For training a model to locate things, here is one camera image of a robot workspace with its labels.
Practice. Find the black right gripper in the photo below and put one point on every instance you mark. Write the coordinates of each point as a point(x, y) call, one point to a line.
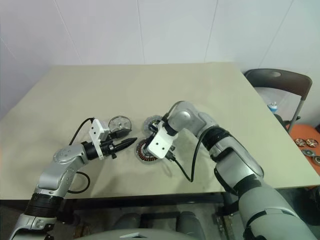
point(153, 130)

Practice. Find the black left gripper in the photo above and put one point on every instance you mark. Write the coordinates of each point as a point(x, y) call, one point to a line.
point(109, 148)

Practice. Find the chrome spoked motor cover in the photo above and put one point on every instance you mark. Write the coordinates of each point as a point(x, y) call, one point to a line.
point(120, 122)

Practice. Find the silver motor housing copper windings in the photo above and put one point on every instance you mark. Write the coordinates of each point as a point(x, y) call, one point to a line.
point(150, 158)

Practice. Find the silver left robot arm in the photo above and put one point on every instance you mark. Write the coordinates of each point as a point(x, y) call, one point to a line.
point(65, 155)

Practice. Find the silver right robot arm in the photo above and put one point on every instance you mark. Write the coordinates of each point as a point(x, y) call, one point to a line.
point(225, 150)

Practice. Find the dark rounded shape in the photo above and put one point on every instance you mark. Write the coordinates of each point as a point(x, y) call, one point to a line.
point(188, 221)
point(129, 220)

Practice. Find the grey robot torso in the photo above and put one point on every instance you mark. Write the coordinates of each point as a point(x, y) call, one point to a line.
point(140, 233)

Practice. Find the blue white bottle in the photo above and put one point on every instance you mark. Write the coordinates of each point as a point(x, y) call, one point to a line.
point(272, 108)

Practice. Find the black folding chair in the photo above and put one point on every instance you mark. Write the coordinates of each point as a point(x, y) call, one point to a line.
point(275, 80)

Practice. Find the orange stool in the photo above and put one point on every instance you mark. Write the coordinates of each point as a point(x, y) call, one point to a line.
point(305, 132)

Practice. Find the dark brown wooden furniture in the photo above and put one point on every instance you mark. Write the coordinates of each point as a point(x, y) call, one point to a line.
point(317, 126)

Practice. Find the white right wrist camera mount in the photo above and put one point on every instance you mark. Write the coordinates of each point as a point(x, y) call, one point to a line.
point(165, 137)

